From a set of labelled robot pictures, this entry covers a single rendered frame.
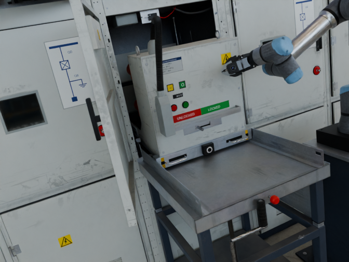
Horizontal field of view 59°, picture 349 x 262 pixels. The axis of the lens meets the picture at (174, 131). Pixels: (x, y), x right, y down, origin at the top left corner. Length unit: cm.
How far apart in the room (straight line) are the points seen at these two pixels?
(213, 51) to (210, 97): 21
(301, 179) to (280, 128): 81
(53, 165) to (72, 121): 23
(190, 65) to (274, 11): 73
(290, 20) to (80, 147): 140
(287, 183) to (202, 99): 55
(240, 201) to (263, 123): 93
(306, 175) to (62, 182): 111
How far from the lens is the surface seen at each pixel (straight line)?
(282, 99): 206
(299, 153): 145
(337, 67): 236
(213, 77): 151
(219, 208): 114
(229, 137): 161
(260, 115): 197
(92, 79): 96
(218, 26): 180
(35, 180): 161
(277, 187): 125
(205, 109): 151
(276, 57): 131
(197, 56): 146
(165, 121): 132
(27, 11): 155
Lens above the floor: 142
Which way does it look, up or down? 17 degrees down
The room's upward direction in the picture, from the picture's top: 11 degrees counter-clockwise
